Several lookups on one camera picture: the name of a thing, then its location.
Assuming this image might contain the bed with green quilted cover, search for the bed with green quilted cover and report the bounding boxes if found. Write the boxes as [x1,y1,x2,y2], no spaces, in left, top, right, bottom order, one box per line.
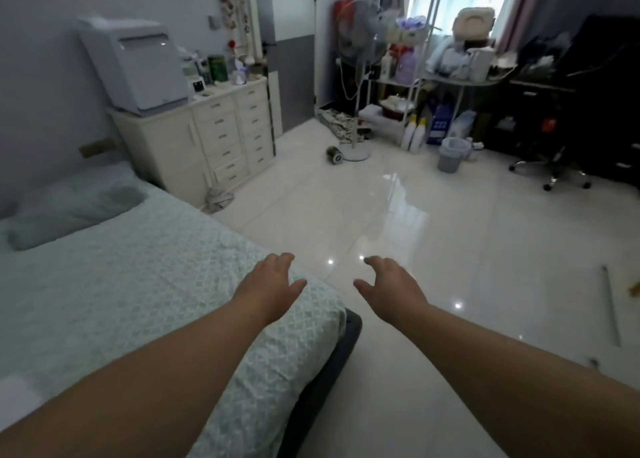
[0,162,351,458]

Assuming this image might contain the cream chest of drawers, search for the cream chest of drawers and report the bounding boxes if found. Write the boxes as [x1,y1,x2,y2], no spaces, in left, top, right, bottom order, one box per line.
[107,76,277,209]

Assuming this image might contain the person's right forearm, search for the person's right forearm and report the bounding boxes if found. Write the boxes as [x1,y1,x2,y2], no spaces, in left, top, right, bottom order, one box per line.
[395,304,640,458]

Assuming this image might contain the blue box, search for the blue box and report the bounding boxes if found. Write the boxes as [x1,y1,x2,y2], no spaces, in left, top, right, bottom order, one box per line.
[427,103,455,146]

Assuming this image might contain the person's left hand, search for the person's left hand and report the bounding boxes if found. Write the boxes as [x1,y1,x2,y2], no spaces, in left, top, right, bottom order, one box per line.
[231,253,308,327]

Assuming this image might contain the grey crumpled cloth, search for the grey crumpled cloth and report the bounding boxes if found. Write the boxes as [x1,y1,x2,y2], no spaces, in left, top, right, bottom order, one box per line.
[202,185,236,215]

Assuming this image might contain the purple detergent bottle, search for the purple detergent bottle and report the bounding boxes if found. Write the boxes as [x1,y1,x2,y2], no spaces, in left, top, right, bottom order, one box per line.
[395,47,417,85]

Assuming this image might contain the dark desk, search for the dark desk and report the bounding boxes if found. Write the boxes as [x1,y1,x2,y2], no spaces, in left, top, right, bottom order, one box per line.
[492,75,640,173]

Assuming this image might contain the grey-green pillow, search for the grey-green pillow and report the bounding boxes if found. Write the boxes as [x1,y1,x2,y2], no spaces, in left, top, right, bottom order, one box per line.
[6,185,148,252]

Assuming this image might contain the grey door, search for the grey door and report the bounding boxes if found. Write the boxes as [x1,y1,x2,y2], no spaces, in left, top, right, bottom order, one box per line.
[254,0,318,133]

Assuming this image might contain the grey plastic bucket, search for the grey plastic bucket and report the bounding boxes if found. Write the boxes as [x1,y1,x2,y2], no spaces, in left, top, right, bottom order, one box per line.
[438,137,472,174]

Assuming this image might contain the white countertop appliance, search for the white countertop appliance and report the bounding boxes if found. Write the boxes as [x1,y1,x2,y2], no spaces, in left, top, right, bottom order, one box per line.
[77,16,191,118]

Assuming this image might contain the beige plush toy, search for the beige plush toy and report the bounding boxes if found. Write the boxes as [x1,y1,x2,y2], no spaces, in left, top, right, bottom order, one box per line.
[452,6,497,40]

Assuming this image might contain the person's left forearm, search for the person's left forearm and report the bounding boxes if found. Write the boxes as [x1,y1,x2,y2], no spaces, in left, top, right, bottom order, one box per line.
[0,300,273,458]

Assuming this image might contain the dark bed base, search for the dark bed base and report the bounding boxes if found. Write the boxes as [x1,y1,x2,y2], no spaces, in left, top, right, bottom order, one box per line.
[276,309,363,458]

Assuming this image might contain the person's right hand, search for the person's right hand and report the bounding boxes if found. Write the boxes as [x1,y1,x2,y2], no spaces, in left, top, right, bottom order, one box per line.
[353,256,432,329]

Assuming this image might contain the black office chair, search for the black office chair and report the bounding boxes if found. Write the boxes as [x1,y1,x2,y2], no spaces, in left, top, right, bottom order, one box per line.
[509,15,640,192]

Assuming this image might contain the white detergent bottle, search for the white detergent bottle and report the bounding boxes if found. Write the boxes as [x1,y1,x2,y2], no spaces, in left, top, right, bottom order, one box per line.
[410,117,428,154]
[401,115,418,151]

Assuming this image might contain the pink curtain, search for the pink curtain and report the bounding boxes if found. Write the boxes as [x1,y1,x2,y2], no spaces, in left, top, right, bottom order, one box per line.
[495,0,551,55]

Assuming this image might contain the white table with clutter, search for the white table with clutter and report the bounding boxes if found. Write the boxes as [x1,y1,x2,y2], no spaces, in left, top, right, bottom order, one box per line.
[425,35,518,138]

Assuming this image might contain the white metal shelf rack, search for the white metal shelf rack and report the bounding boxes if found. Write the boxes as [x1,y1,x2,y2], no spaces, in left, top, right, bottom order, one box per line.
[367,0,447,140]

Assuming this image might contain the dark green canister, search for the dark green canister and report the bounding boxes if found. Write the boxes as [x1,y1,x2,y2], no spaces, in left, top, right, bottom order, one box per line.
[208,55,229,83]

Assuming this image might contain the white standing fan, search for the white standing fan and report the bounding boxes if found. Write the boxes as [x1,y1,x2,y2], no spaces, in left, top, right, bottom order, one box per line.
[336,0,391,162]

